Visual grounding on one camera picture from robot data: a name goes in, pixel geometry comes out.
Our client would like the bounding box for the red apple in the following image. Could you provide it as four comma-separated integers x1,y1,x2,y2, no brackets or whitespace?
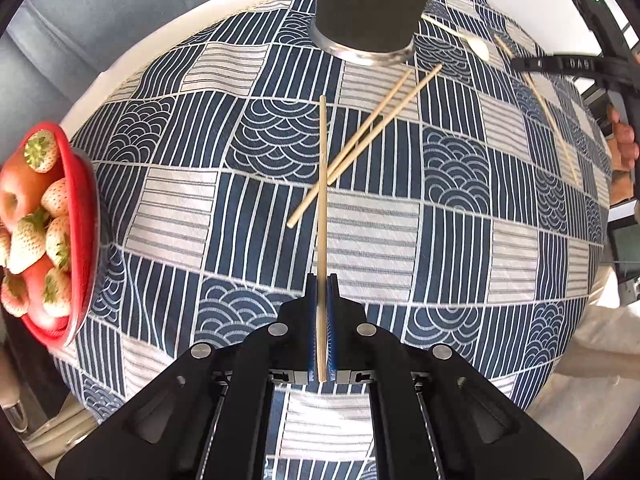
24,255,62,331
0,152,35,233

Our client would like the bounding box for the person's light clothing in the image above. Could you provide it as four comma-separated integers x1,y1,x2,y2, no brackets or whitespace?
552,260,640,413

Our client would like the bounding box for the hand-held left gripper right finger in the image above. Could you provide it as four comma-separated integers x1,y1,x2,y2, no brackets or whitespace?
327,274,583,480

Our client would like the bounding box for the plain white spoon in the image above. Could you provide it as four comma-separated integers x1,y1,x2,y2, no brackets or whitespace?
421,14,490,58

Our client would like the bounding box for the wooden chopstick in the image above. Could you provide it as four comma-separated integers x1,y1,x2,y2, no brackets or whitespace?
494,35,581,186
325,63,445,186
286,69,415,228
316,95,328,383

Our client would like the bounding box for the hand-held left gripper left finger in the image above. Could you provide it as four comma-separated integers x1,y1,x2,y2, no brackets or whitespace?
55,276,320,480

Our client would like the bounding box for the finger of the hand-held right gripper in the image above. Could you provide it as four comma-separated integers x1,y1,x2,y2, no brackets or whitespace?
510,55,626,78

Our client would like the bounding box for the red fruit bowl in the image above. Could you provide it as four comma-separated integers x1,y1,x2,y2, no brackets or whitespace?
0,120,102,352

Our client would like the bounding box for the blue patterned tablecloth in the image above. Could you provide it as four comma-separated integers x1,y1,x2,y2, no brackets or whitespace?
52,0,613,480

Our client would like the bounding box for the person's right hand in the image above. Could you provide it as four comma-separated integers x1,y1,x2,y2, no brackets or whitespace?
607,105,640,203

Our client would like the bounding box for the grey-blue backdrop cloth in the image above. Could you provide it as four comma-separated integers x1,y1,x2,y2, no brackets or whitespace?
0,0,321,131

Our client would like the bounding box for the black cylindrical utensil holder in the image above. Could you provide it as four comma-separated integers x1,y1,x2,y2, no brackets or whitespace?
309,0,443,66

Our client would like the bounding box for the heap of pale strawberries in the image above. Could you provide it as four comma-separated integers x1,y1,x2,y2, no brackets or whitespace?
0,129,73,318

